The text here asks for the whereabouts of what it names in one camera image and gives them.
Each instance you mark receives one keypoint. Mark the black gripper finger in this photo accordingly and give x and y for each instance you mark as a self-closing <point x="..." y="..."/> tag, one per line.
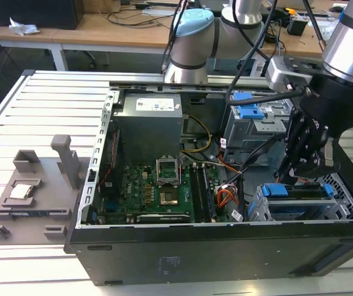
<point x="293" y="145"/>
<point x="311" y="160"/>

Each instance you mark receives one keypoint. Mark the hard disk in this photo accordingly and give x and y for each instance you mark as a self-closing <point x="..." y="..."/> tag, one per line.
<point x="276" y="189"/>

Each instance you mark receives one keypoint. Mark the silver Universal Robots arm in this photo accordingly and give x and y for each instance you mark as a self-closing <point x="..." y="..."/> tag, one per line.
<point x="191" y="46"/>

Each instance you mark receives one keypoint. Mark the silver metal disk bay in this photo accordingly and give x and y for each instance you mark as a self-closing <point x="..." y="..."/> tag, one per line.
<point x="342" y="206"/>

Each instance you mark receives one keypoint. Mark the RAM stick in slot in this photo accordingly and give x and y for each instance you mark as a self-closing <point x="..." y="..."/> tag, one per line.
<point x="209" y="194"/>

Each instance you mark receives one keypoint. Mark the black RAM slot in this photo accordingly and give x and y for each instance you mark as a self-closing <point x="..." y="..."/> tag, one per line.
<point x="196" y="194"/>

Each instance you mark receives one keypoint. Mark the grey metal drive cage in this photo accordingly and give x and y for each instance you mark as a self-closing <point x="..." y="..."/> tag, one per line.
<point x="241" y="132"/>

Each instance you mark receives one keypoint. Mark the blue plastic drive latch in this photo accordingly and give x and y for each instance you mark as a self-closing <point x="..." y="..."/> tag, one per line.
<point x="250" y="111"/>

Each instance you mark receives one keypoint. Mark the wooden desk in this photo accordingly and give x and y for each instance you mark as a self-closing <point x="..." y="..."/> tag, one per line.
<point x="305" y="46"/>
<point x="87" y="34"/>

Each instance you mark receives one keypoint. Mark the clear plastic bag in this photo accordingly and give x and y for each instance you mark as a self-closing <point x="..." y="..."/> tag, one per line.
<point x="329" y="31"/>

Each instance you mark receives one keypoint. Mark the small black box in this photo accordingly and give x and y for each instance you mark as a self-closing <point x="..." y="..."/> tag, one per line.
<point x="297" y="27"/>

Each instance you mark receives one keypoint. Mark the metal locking lever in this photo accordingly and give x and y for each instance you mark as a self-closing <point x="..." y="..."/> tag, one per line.
<point x="185" y="158"/>

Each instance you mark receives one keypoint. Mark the CPU socket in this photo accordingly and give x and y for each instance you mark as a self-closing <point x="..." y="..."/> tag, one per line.
<point x="169" y="198"/>

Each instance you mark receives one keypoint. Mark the grey power supply unit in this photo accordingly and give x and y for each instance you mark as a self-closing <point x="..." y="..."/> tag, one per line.
<point x="148" y="129"/>

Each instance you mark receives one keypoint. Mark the black open PC case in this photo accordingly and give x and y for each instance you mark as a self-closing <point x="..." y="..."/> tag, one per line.
<point x="194" y="256"/>

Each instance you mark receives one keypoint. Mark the black graphics card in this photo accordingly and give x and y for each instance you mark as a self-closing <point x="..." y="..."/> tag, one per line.
<point x="164" y="218"/>

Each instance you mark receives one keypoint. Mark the green motherboard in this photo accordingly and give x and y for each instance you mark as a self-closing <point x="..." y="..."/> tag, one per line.
<point x="136" y="185"/>

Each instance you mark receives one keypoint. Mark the grey parts rack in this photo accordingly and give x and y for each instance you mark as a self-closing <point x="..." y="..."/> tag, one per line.
<point x="50" y="185"/>

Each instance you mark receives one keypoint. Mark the silver CPU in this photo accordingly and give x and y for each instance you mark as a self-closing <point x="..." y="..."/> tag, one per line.
<point x="20" y="191"/>

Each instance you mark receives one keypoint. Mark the large black box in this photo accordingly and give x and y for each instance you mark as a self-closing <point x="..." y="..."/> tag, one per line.
<point x="31" y="13"/>

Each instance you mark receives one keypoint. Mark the crumpled white paper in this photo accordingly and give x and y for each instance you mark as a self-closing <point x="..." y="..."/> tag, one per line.
<point x="22" y="27"/>

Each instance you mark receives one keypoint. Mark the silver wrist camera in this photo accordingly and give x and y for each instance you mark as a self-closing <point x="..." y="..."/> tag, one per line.
<point x="276" y="74"/>

